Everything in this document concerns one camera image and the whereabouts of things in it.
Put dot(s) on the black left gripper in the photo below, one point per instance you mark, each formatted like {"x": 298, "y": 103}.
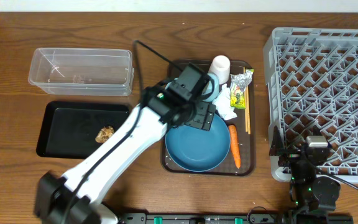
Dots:
{"x": 205, "y": 118}

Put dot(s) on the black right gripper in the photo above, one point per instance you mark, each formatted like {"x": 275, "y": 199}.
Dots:
{"x": 289, "y": 155}

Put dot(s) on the white napkin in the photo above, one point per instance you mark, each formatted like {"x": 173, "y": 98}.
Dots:
{"x": 222, "y": 103}

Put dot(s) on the yellow green snack wrapper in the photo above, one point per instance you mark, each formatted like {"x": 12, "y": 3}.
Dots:
{"x": 239, "y": 84}

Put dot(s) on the orange carrot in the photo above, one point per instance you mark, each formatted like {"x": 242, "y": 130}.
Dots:
{"x": 235, "y": 145}

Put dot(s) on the brown food scrap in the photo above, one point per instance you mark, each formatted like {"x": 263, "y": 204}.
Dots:
{"x": 104, "y": 134}

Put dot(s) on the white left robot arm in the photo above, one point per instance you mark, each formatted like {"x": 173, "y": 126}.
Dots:
{"x": 77, "y": 196}

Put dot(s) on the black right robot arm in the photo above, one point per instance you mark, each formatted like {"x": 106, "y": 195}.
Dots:
{"x": 314, "y": 196}

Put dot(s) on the grey dishwasher rack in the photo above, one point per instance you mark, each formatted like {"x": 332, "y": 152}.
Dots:
{"x": 312, "y": 80}

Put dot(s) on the black food waste tray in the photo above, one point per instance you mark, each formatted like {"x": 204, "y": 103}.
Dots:
{"x": 69, "y": 128}

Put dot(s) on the light blue plastic cup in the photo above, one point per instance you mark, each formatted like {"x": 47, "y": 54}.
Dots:
{"x": 211, "y": 91}

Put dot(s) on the dark blue plate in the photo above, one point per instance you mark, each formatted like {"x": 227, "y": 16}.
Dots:
{"x": 198, "y": 150}

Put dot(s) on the pink plastic cup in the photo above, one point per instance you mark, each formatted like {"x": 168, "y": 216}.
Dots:
{"x": 220, "y": 66}

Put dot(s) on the wooden chopstick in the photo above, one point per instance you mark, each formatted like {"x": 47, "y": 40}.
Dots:
{"x": 246, "y": 109}

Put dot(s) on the dark brown serving tray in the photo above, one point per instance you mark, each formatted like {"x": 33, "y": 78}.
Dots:
{"x": 246, "y": 141}

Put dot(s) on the clear plastic bin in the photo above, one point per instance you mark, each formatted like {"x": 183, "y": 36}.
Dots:
{"x": 82, "y": 71}

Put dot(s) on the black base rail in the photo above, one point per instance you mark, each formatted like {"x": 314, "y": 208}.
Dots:
{"x": 258, "y": 217}

